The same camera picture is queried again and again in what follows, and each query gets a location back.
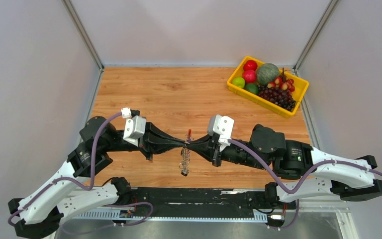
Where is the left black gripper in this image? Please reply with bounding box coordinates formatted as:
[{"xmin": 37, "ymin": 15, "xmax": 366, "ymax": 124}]
[{"xmin": 104, "ymin": 121, "xmax": 187, "ymax": 160}]

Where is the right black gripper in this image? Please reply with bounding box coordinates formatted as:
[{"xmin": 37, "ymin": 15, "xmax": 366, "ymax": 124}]
[{"xmin": 186, "ymin": 133, "xmax": 269, "ymax": 171}]

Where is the clear keyring with red tag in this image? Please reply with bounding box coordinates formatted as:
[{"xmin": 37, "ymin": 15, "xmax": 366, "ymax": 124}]
[{"xmin": 179, "ymin": 129, "xmax": 193, "ymax": 176}]

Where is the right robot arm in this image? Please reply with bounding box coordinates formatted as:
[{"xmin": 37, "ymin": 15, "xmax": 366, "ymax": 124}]
[{"xmin": 186, "ymin": 124, "xmax": 382, "ymax": 208}]

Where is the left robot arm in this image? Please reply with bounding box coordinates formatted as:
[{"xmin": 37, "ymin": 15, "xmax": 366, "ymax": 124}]
[{"xmin": 8, "ymin": 111, "xmax": 186, "ymax": 239}]

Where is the light green apple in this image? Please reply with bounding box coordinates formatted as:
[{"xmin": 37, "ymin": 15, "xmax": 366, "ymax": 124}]
[{"xmin": 231, "ymin": 77, "xmax": 246, "ymax": 89}]

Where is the dark green lime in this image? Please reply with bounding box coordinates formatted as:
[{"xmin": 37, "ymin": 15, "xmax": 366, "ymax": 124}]
[{"xmin": 244, "ymin": 83, "xmax": 259, "ymax": 95}]

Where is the pink red apple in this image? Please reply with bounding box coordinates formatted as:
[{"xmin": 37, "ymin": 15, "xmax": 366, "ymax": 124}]
[{"xmin": 242, "ymin": 70, "xmax": 257, "ymax": 84}]

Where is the purple grape bunch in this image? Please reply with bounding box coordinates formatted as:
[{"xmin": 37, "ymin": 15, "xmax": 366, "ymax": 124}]
[{"xmin": 258, "ymin": 85, "xmax": 297, "ymax": 112}]

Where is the red apple back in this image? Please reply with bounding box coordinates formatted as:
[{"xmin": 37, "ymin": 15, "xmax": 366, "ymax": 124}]
[{"xmin": 243, "ymin": 60, "xmax": 258, "ymax": 71}]

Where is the green grey melon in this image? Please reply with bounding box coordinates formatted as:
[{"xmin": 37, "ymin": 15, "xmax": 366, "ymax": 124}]
[{"xmin": 256, "ymin": 63, "xmax": 280, "ymax": 86}]

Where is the red cherry cluster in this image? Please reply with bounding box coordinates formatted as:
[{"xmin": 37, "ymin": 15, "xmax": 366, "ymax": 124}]
[{"xmin": 267, "ymin": 68, "xmax": 295, "ymax": 93}]

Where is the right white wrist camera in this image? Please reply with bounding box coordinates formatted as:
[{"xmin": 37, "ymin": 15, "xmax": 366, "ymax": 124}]
[{"xmin": 207, "ymin": 115, "xmax": 235, "ymax": 152}]

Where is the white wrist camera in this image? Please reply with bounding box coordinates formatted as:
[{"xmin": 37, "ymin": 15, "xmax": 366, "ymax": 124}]
[
  {"xmin": 121, "ymin": 108, "xmax": 146, "ymax": 146},
  {"xmin": 207, "ymin": 115, "xmax": 235, "ymax": 152}
]

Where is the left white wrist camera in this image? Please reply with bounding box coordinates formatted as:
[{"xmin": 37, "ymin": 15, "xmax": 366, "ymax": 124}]
[{"xmin": 121, "ymin": 108, "xmax": 146, "ymax": 146}]

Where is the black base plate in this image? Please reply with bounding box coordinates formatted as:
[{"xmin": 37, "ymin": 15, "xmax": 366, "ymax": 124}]
[{"xmin": 115, "ymin": 187, "xmax": 296, "ymax": 219}]

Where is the aluminium frame rail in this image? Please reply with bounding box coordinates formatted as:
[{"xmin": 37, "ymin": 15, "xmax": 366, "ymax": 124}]
[{"xmin": 49, "ymin": 184, "xmax": 349, "ymax": 225}]

